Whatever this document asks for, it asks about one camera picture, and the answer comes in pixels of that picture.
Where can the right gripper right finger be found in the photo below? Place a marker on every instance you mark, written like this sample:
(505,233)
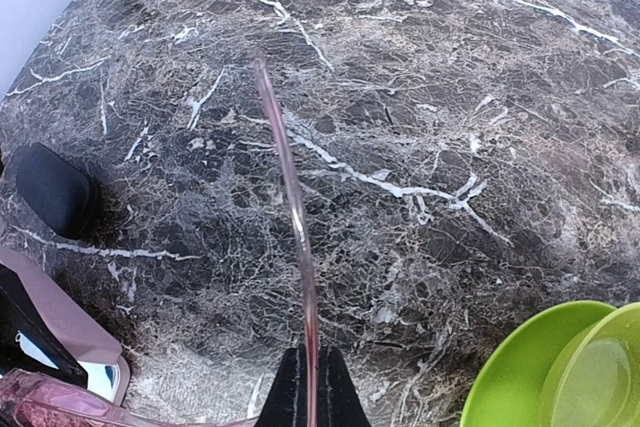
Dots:
(338,401)

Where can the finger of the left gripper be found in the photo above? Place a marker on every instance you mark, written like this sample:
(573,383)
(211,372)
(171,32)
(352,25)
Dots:
(20,316)

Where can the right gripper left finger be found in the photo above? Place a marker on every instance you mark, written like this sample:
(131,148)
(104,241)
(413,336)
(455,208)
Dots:
(286,403)

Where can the pink glasses case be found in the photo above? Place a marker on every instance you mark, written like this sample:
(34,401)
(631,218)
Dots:
(78,332)

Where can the pink translucent sunglasses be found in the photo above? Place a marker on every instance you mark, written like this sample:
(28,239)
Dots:
(36,399)

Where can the black glasses case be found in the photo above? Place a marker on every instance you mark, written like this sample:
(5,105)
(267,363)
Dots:
(64,197)

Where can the light blue cloth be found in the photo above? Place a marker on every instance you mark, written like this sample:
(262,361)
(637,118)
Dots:
(103,380)

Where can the green plate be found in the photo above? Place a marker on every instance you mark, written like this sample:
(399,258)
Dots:
(508,389)

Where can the green bowl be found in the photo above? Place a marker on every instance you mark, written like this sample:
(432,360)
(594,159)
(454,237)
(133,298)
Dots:
(594,381)

